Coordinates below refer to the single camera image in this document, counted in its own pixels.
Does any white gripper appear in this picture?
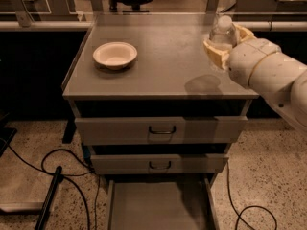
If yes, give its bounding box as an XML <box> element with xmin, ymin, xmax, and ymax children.
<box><xmin>203</xmin><ymin>23</ymin><xmax>281</xmax><ymax>88</ymax></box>

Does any clear plastic water bottle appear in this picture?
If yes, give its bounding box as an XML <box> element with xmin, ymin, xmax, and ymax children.
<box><xmin>209</xmin><ymin>15</ymin><xmax>238</xmax><ymax>50</ymax></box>

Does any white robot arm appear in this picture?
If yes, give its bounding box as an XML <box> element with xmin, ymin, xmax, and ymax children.
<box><xmin>203</xmin><ymin>23</ymin><xmax>307</xmax><ymax>135</ymax></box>

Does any grey drawer cabinet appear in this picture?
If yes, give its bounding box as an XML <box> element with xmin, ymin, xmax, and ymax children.
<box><xmin>60</xmin><ymin>12</ymin><xmax>263</xmax><ymax>184</ymax></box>

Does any top grey drawer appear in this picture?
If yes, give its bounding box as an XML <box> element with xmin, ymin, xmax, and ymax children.
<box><xmin>75</xmin><ymin>116</ymin><xmax>247</xmax><ymax>146</ymax></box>

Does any bottom grey open drawer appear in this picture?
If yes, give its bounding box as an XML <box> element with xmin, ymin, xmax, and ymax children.
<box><xmin>104</xmin><ymin>174</ymin><xmax>220</xmax><ymax>230</ymax></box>

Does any middle grey drawer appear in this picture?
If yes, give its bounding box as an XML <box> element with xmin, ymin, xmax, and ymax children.
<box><xmin>91</xmin><ymin>154</ymin><xmax>228</xmax><ymax>174</ymax></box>

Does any white paper bowl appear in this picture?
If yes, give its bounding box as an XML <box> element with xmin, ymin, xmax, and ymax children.
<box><xmin>93</xmin><ymin>42</ymin><xmax>137</xmax><ymax>70</ymax></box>

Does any black bar on floor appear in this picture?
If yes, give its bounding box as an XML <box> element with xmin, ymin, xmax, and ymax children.
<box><xmin>35</xmin><ymin>166</ymin><xmax>62</xmax><ymax>230</ymax></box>

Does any white horizontal rail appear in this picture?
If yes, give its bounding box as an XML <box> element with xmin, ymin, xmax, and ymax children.
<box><xmin>0</xmin><ymin>21</ymin><xmax>307</xmax><ymax>32</ymax></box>

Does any top drawer black handle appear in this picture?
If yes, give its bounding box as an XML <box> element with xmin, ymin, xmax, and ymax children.
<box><xmin>148</xmin><ymin>126</ymin><xmax>177</xmax><ymax>135</ymax></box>

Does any drawer black handle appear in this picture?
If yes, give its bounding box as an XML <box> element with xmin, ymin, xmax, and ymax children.
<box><xmin>149</xmin><ymin>161</ymin><xmax>172</xmax><ymax>170</ymax></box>
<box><xmin>148</xmin><ymin>126</ymin><xmax>177</xmax><ymax>135</ymax></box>

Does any middle drawer black handle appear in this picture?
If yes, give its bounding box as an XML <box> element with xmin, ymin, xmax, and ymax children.
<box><xmin>149</xmin><ymin>161</ymin><xmax>172</xmax><ymax>170</ymax></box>

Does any black floor cable left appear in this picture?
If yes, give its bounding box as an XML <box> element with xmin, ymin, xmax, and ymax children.
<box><xmin>0</xmin><ymin>137</ymin><xmax>101</xmax><ymax>230</ymax></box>

